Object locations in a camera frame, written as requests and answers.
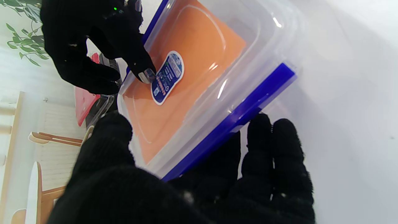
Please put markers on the clear lid with orange label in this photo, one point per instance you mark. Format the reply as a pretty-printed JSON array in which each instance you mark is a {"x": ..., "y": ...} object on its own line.
[{"x": 192, "y": 62}]

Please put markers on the black plastic tray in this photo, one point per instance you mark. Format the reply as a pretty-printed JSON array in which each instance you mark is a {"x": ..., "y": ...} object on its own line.
[{"x": 104, "y": 105}]

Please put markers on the brown kraft paper container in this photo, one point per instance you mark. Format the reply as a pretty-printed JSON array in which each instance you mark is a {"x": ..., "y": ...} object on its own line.
[{"x": 88, "y": 134}]

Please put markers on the clear lid with red label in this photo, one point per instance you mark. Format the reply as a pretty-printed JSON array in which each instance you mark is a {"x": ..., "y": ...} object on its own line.
[{"x": 84, "y": 105}]

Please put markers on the printed room backdrop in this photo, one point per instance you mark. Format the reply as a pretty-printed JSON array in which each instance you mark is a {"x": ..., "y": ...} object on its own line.
[{"x": 31, "y": 124}]

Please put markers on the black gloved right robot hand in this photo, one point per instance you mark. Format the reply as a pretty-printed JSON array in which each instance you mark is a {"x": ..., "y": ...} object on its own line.
[{"x": 80, "y": 37}]

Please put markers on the clear container with blue clips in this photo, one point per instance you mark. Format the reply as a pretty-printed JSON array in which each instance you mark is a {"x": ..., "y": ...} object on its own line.
[{"x": 248, "y": 99}]

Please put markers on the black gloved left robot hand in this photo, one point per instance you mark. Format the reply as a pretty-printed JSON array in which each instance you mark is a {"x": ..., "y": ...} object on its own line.
[{"x": 124, "y": 193}]

